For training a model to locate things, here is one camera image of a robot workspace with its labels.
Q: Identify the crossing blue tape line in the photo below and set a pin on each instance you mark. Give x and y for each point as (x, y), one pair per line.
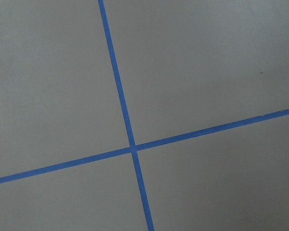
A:
(143, 146)

